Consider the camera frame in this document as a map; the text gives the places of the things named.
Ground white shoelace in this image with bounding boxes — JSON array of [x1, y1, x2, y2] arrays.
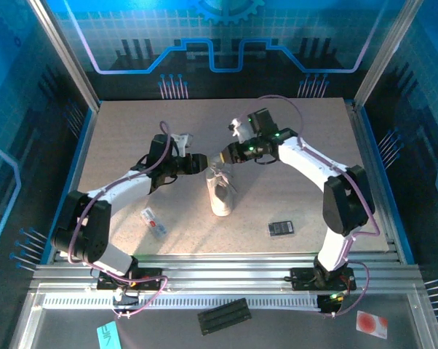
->
[[207, 161, 240, 194]]

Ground white canvas shoe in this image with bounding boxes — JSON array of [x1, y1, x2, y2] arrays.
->
[[205, 159, 238, 217]]

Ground clear packet with red label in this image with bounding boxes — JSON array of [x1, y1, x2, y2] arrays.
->
[[140, 207, 168, 241]]

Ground blue table edge trim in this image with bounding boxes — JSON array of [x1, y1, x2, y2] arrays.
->
[[359, 107, 416, 265], [40, 108, 98, 265]]

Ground white connector block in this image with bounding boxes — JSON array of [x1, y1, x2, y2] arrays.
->
[[111, 287, 140, 306]]

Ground black ribbed block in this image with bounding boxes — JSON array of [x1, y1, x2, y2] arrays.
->
[[196, 297, 252, 336]]

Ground black electronics box with light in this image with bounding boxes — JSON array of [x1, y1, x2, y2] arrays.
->
[[316, 292, 347, 316]]

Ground cyan card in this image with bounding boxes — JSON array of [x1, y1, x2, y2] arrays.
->
[[96, 321, 121, 349]]

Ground white card with red circle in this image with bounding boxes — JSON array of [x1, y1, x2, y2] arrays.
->
[[356, 310, 389, 340]]

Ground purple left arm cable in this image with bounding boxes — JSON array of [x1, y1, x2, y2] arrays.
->
[[68, 121, 170, 321]]

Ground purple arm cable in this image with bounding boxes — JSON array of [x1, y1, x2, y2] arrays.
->
[[246, 95, 382, 317], [68, 121, 170, 321]]

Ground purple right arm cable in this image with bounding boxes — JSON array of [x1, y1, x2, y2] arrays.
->
[[246, 95, 382, 317]]

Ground aluminium rail frame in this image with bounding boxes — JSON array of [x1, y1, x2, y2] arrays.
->
[[29, 101, 423, 292]]

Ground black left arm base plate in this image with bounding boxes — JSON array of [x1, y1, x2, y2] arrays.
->
[[96, 267, 164, 291]]

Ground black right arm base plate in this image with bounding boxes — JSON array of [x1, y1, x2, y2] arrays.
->
[[290, 267, 357, 292]]

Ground aluminium frame post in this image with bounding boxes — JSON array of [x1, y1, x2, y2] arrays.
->
[[28, 0, 100, 111], [353, 0, 423, 110]]

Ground white slotted cable duct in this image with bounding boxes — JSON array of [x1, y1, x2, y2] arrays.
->
[[42, 292, 324, 310]]

